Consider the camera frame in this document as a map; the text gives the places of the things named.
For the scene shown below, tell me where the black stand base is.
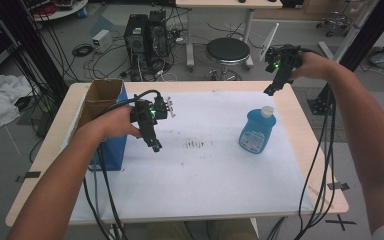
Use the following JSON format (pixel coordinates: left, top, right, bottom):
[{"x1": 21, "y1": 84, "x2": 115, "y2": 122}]
[{"x1": 307, "y1": 83, "x2": 335, "y2": 116}]

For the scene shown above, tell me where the white crumpled cloth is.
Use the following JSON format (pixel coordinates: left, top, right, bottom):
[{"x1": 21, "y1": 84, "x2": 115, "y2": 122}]
[{"x1": 0, "y1": 72, "x2": 33, "y2": 132}]

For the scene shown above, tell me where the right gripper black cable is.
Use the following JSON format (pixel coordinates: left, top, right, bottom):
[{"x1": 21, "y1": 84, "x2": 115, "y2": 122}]
[{"x1": 266, "y1": 84, "x2": 338, "y2": 240}]

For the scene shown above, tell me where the coiled black cable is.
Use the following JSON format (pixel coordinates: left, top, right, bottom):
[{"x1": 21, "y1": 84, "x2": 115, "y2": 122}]
[{"x1": 71, "y1": 43, "x2": 95, "y2": 58}]

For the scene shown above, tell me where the round white table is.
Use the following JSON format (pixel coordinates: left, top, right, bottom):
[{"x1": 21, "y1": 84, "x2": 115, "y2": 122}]
[{"x1": 29, "y1": 0, "x2": 90, "y2": 22}]

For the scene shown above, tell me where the white desk with metal legs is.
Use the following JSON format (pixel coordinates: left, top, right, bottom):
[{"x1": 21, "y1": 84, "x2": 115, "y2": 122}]
[{"x1": 174, "y1": 0, "x2": 284, "y2": 72}]

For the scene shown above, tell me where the office chair wheel base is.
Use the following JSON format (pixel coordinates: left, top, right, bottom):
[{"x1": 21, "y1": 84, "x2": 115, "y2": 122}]
[{"x1": 315, "y1": 10, "x2": 353, "y2": 38}]

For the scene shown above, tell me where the person's right hand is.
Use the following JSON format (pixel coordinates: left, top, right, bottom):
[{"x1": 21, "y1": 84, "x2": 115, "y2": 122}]
[{"x1": 289, "y1": 51, "x2": 335, "y2": 82}]

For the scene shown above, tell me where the blue cardboard box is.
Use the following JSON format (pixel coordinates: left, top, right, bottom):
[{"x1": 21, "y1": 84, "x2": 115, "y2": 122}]
[{"x1": 64, "y1": 78, "x2": 129, "y2": 172}]

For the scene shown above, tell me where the person's left hand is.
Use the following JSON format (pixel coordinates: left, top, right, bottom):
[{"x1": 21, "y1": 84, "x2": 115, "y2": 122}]
[{"x1": 87, "y1": 105, "x2": 144, "y2": 141}]

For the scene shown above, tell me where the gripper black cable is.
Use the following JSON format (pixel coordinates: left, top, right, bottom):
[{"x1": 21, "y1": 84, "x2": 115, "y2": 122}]
[
  {"x1": 266, "y1": 84, "x2": 338, "y2": 240},
  {"x1": 82, "y1": 89, "x2": 163, "y2": 240}
]

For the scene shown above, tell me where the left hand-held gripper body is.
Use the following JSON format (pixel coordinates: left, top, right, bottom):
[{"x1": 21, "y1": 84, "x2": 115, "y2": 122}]
[{"x1": 129, "y1": 92, "x2": 177, "y2": 135}]

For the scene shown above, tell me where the small white device box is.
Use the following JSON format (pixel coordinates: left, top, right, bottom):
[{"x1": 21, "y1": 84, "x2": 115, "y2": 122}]
[{"x1": 91, "y1": 29, "x2": 114, "y2": 54}]

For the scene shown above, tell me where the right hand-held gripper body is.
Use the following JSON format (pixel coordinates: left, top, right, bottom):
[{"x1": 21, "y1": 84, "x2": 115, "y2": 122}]
[{"x1": 259, "y1": 22, "x2": 304, "y2": 84}]

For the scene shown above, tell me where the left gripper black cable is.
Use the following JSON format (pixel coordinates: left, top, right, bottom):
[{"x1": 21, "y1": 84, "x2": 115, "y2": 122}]
[{"x1": 82, "y1": 89, "x2": 163, "y2": 240}]

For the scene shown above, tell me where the black round stool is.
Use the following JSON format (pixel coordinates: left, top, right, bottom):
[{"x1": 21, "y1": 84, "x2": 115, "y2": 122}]
[{"x1": 205, "y1": 37, "x2": 252, "y2": 81}]

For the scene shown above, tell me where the blue bottle with white cap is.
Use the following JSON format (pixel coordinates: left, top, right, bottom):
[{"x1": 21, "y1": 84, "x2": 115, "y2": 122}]
[{"x1": 238, "y1": 105, "x2": 277, "y2": 155}]

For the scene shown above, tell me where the black computer tower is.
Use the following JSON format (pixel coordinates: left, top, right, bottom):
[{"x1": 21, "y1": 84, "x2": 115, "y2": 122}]
[
  {"x1": 146, "y1": 10, "x2": 172, "y2": 69},
  {"x1": 123, "y1": 13, "x2": 150, "y2": 82}
]

